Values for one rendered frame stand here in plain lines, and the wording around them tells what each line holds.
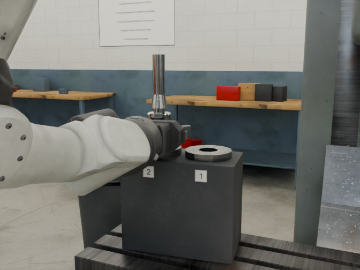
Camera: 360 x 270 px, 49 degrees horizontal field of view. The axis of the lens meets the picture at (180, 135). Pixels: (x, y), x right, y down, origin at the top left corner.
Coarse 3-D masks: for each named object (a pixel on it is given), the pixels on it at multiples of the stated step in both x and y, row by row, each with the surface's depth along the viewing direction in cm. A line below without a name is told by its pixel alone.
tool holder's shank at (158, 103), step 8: (152, 56) 75; (160, 56) 74; (152, 64) 75; (160, 64) 74; (160, 72) 74; (160, 80) 75; (160, 88) 75; (160, 96) 75; (152, 104) 76; (160, 104) 75; (160, 112) 76
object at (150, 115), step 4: (148, 112) 77; (152, 112) 77; (164, 112) 77; (168, 112) 77; (148, 116) 76; (152, 116) 75; (156, 116) 75; (160, 116) 75; (164, 116) 75; (168, 116) 76
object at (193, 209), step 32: (160, 160) 73; (192, 160) 73; (224, 160) 72; (128, 192) 75; (160, 192) 73; (192, 192) 71; (224, 192) 70; (128, 224) 76; (160, 224) 74; (192, 224) 72; (224, 224) 71; (192, 256) 74; (224, 256) 72
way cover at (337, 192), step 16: (336, 160) 97; (352, 160) 96; (336, 176) 96; (352, 176) 95; (336, 192) 95; (352, 192) 94; (320, 208) 95; (336, 208) 94; (352, 208) 93; (320, 224) 93; (336, 224) 92; (352, 224) 91; (320, 240) 91; (336, 240) 90; (352, 240) 89
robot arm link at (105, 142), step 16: (64, 128) 47; (80, 128) 47; (96, 128) 47; (112, 128) 49; (128, 128) 53; (80, 144) 46; (96, 144) 46; (112, 144) 47; (128, 144) 50; (144, 144) 55; (80, 160) 45; (96, 160) 46; (112, 160) 47; (128, 160) 49; (144, 160) 53; (80, 176) 47
